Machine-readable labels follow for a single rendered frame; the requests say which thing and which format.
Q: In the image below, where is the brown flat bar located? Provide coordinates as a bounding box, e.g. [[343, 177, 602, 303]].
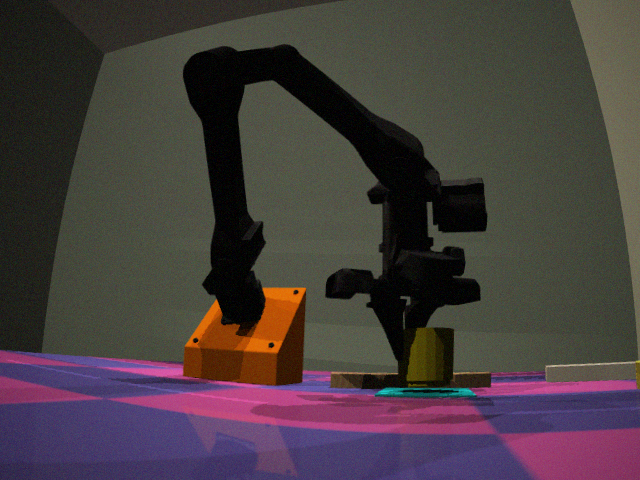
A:
[[331, 372, 491, 389]]

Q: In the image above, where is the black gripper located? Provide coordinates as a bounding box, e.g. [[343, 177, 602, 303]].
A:
[[325, 227, 481, 360]]

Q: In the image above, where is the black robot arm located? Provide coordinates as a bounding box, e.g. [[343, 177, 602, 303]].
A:
[[183, 44, 487, 325]]

